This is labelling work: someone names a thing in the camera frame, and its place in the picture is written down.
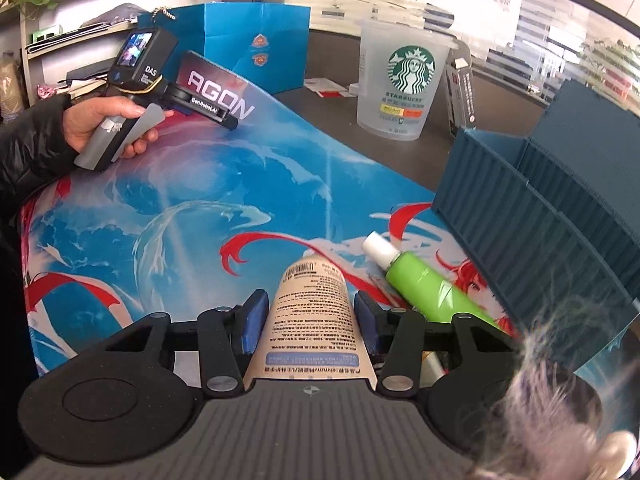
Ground translucent plastic cup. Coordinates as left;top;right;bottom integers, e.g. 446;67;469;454
356;18;468;142

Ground person's left hand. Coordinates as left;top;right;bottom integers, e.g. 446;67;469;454
62;97;173;159

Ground green tube with white cap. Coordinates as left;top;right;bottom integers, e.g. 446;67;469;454
362;231;507;332

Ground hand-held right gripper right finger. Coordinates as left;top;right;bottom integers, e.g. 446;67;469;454
354;290;526;397

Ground black pen box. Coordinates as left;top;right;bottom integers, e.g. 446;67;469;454
446;56;477;139

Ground blue paper bag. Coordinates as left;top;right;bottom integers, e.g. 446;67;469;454
136;2;312;96

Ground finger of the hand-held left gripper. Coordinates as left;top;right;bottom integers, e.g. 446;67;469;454
215;105;240;132

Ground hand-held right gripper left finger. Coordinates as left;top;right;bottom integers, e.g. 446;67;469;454
102;289;271;395

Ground beige printed tube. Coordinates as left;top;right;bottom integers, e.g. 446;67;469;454
244;255;379;392

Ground grey fur trim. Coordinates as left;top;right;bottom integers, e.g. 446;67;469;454
469;294;640;480

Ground white bookshelf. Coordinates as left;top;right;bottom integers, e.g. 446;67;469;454
19;0;143;113

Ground stack of dark folders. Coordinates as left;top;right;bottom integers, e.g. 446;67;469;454
25;4;137;55

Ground red and white papers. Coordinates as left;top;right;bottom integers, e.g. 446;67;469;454
303;77;360;98

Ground blue ribbed organizer box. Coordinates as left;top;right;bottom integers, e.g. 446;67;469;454
431;79;640;386

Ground printed blue red desk mat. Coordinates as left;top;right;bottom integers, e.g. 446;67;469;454
19;51;623;396

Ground person's left forearm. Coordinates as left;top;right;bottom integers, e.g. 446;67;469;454
0;94;77;221

